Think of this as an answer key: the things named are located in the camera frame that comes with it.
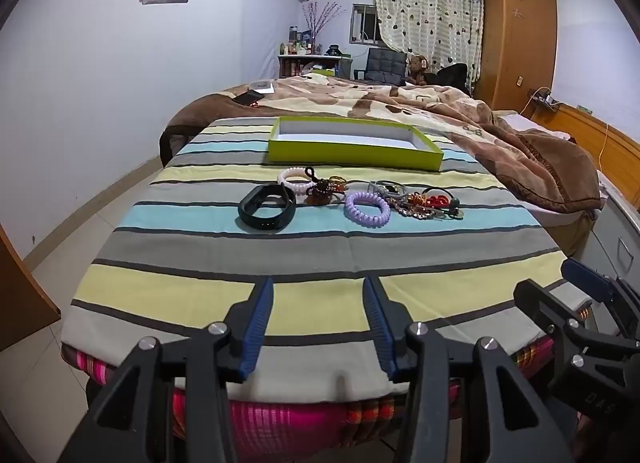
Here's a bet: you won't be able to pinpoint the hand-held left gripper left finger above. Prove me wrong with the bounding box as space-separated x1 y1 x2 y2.
57 277 275 463

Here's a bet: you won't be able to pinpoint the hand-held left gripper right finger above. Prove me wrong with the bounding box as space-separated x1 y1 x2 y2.
362 275 583 463

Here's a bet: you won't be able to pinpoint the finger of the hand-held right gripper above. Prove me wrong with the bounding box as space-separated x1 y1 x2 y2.
513 279 640 379
560 259 640 339

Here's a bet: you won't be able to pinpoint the black wristband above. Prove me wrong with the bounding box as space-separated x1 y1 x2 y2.
238 184 297 232

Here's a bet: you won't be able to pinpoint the rhinestone hair clip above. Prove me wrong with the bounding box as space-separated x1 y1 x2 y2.
390 196 441 221

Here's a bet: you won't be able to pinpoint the purple spiral hair tie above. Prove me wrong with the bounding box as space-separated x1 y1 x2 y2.
344 192 392 229

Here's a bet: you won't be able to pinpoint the black hair tie with beads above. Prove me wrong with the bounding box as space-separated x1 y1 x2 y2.
420 186 466 219

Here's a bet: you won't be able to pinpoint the grey hair tie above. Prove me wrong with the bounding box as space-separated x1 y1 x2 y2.
369 180 408 199

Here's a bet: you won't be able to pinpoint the brown bead charm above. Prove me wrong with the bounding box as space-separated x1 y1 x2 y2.
302 166 336 205

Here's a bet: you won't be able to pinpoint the pink spiral hair tie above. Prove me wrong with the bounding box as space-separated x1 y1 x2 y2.
277 167 318 197

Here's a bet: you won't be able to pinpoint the green cardboard box tray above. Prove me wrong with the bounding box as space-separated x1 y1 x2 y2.
267 116 445 172

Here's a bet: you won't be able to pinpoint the grey metal cabinet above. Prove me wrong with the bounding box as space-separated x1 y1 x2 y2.
585 170 640 289

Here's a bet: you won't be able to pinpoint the striped cloth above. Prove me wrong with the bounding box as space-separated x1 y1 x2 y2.
61 118 593 401

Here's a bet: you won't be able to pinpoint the brown patterned blanket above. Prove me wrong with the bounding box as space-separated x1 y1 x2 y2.
159 70 603 214

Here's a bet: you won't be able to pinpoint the wooden headboard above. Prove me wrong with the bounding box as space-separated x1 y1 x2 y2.
530 100 640 184

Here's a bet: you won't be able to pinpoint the white bed sheet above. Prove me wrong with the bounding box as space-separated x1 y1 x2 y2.
500 113 571 141

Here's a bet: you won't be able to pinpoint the power strip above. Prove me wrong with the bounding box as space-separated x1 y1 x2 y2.
527 88 560 108

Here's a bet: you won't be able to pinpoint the black clothing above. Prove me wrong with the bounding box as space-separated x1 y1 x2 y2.
432 63 471 94

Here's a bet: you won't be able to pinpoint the wooden wardrobe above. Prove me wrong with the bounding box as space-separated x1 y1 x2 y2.
474 0 558 116

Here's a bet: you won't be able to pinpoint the brown teddy bear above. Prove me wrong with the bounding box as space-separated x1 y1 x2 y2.
407 54 433 86

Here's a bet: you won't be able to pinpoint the dark grey chair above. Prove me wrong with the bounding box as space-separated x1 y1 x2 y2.
355 47 408 84

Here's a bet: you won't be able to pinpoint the white shelf desk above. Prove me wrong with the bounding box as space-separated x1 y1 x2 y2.
277 53 353 78

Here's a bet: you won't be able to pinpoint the row of bottles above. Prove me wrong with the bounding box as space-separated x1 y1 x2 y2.
279 26 323 55

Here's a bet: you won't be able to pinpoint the window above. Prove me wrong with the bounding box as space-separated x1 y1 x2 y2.
350 4 378 42

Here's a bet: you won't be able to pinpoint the heart print curtain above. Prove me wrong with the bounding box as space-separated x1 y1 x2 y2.
372 0 485 71

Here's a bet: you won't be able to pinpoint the purple flower branches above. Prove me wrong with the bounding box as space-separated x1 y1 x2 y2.
302 0 346 39

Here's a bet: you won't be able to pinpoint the yellow cable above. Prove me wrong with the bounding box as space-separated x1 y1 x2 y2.
522 88 613 174

